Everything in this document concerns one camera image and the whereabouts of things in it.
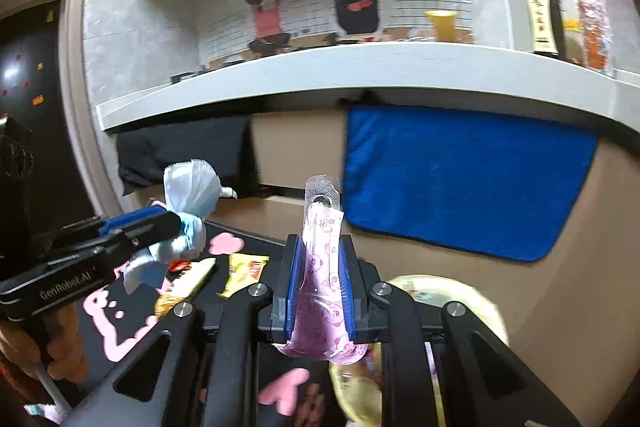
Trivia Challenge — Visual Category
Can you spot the pink patterned sachet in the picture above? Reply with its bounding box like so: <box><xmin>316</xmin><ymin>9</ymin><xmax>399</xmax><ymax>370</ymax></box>
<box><xmin>277</xmin><ymin>174</ymin><xmax>368</xmax><ymax>365</ymax></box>

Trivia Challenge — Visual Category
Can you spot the gold brown snack wrapper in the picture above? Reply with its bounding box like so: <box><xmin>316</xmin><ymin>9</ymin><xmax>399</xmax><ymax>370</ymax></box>
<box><xmin>154</xmin><ymin>257</ymin><xmax>216</xmax><ymax>319</ymax></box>

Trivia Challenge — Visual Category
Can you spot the white blue tissue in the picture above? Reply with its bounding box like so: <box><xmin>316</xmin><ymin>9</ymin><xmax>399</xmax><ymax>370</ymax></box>
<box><xmin>122</xmin><ymin>159</ymin><xmax>238</xmax><ymax>295</ymax></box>

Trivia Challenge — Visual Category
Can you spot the trash bin with yellow bag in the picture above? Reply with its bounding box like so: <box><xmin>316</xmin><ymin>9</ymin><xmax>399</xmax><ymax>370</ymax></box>
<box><xmin>326</xmin><ymin>273</ymin><xmax>511</xmax><ymax>427</ymax></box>

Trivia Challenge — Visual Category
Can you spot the person's left hand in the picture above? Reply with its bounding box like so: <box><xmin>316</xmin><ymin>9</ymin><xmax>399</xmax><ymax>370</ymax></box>
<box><xmin>1</xmin><ymin>303</ymin><xmax>89</xmax><ymax>384</ymax></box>

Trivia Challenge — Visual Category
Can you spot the yellow snack packet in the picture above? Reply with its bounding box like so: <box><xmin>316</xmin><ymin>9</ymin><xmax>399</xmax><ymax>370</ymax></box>
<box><xmin>219</xmin><ymin>253</ymin><xmax>269</xmax><ymax>298</ymax></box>

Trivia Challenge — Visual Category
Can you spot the black mat with pink pattern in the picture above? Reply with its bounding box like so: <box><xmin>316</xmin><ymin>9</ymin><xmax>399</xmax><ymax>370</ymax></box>
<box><xmin>74</xmin><ymin>220</ymin><xmax>352</xmax><ymax>427</ymax></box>

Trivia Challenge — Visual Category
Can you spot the black cloth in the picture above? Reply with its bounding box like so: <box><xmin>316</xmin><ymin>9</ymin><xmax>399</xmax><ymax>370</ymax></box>
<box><xmin>116</xmin><ymin>116</ymin><xmax>258</xmax><ymax>197</ymax></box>

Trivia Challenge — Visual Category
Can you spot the blue towel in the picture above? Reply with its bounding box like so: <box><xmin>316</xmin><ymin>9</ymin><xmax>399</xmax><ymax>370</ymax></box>
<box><xmin>342</xmin><ymin>105</ymin><xmax>598</xmax><ymax>262</ymax></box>

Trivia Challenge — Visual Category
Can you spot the yellow cup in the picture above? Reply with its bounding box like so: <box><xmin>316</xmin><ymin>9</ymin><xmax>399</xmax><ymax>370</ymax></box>
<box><xmin>425</xmin><ymin>10</ymin><xmax>458</xmax><ymax>43</ymax></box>

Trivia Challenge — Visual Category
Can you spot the soy sauce bottle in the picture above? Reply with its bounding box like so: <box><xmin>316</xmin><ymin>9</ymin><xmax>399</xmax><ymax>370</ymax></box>
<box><xmin>526</xmin><ymin>0</ymin><xmax>566</xmax><ymax>61</ymax></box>

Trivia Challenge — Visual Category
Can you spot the orange capped drink bottle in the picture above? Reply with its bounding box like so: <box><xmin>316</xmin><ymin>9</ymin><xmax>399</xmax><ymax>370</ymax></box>
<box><xmin>577</xmin><ymin>0</ymin><xmax>613</xmax><ymax>76</ymax></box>

